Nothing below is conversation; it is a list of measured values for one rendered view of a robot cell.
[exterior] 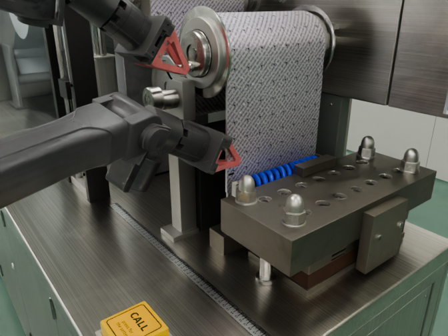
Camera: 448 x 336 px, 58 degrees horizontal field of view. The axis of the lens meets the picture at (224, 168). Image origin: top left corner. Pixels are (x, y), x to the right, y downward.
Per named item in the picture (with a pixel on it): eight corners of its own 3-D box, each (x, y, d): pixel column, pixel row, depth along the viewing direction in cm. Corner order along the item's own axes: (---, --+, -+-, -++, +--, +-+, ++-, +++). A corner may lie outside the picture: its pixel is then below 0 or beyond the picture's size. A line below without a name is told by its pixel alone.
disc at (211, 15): (177, 86, 76) (178, 1, 70) (180, 85, 77) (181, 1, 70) (226, 108, 66) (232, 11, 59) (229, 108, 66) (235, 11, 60)
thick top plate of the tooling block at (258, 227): (220, 230, 69) (220, 199, 67) (361, 173, 92) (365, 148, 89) (289, 277, 57) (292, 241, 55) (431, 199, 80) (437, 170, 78)
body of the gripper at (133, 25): (154, 62, 58) (112, 29, 53) (123, 58, 65) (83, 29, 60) (176, 23, 58) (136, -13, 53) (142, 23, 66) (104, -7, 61)
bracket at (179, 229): (159, 233, 82) (147, 80, 70) (185, 223, 85) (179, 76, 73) (171, 245, 78) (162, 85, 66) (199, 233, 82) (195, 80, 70)
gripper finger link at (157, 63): (185, 91, 65) (140, 57, 58) (162, 87, 70) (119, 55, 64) (205, 54, 65) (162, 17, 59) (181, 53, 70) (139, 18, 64)
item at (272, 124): (225, 191, 73) (225, 89, 66) (312, 162, 86) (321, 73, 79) (227, 193, 73) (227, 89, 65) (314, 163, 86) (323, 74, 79)
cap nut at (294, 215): (275, 221, 60) (277, 193, 59) (293, 213, 62) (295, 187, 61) (294, 231, 58) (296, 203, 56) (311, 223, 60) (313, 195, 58)
